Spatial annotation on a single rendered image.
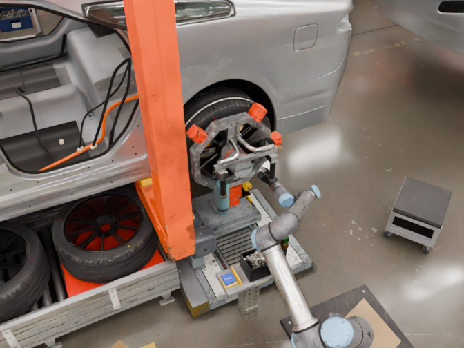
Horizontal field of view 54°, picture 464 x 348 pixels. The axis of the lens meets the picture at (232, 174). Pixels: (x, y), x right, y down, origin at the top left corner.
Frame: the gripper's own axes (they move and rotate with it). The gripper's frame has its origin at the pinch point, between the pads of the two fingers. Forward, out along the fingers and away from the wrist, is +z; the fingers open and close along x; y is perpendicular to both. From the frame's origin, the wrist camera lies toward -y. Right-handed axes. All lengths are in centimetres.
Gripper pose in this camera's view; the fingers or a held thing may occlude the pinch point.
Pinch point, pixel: (258, 167)
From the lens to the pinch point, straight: 317.3
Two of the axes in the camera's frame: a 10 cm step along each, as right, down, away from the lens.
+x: 6.3, -7.3, -2.5
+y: 6.4, 3.1, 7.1
